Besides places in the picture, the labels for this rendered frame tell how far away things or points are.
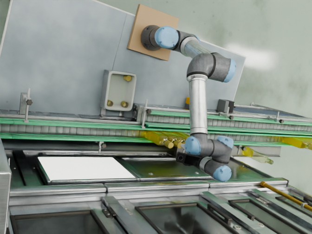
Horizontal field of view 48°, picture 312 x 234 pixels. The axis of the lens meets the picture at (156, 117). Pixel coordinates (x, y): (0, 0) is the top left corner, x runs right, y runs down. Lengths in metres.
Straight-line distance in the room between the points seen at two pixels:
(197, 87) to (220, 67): 0.17
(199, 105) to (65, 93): 0.84
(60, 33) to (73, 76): 0.25
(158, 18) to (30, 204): 1.30
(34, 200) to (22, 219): 0.12
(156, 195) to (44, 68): 0.92
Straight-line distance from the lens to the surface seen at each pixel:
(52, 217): 1.37
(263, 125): 2.70
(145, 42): 2.11
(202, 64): 1.61
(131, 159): 1.98
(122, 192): 1.59
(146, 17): 2.17
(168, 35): 1.97
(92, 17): 2.08
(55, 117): 1.94
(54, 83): 2.04
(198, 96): 1.55
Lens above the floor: 2.73
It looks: 59 degrees down
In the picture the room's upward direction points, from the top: 115 degrees clockwise
